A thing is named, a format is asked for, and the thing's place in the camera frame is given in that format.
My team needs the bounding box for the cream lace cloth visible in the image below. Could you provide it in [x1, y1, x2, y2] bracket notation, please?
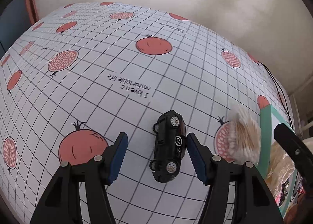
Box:
[265, 141, 295, 198]

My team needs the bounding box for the cotton swab bundle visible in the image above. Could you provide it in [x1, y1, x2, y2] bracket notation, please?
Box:
[227, 104, 261, 165]

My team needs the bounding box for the black toy car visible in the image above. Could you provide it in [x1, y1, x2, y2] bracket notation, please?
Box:
[149, 110, 186, 183]

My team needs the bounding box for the black gold action figure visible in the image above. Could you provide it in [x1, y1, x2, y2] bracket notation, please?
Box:
[280, 180, 289, 202]

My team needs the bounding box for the pink hair roller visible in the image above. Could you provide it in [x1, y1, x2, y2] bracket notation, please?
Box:
[292, 183, 305, 198]

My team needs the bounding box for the teal white shallow box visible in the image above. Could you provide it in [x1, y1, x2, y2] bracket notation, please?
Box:
[257, 104, 301, 217]

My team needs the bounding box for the pomegranate print bed sheet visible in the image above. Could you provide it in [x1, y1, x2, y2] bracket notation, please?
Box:
[1, 3, 293, 223]

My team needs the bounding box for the black cable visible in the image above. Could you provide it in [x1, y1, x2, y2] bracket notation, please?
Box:
[259, 62, 294, 127]

